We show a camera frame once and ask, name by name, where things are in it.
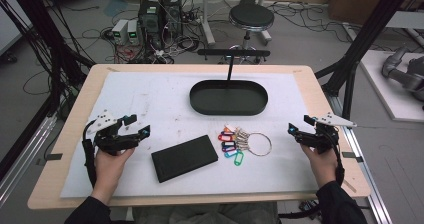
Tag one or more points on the white platform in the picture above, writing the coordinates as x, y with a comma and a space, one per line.
383, 90

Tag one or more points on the black round stool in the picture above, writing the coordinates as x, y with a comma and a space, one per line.
251, 15

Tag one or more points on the person's left hand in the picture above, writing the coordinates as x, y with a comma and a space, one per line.
108, 170

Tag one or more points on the person's right hand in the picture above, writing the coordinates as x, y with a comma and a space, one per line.
321, 167

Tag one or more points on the black rectangular box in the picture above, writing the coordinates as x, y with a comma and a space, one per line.
185, 159

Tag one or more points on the white metal stand leg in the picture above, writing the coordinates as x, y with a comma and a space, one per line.
206, 14

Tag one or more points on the white table mat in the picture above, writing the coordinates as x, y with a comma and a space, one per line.
160, 110

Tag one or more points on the aluminium rail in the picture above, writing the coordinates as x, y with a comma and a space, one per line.
23, 157
370, 184

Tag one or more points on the black T-shaped stand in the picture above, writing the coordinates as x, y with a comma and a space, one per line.
233, 52

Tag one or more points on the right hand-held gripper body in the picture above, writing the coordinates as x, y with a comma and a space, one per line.
321, 139

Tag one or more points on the person's lap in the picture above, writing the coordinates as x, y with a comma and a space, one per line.
206, 215

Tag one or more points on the black computer tower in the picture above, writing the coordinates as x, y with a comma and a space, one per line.
150, 22
172, 7

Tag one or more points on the black oval tray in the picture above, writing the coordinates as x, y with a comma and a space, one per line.
228, 99

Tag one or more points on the grey power supply unit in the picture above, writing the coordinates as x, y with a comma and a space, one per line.
133, 30
119, 30

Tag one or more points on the cardboard box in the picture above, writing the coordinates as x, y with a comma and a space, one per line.
353, 0

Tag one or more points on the black tape strip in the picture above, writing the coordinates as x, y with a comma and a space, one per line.
54, 156
351, 156

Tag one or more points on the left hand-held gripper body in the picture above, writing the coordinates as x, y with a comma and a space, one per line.
111, 142

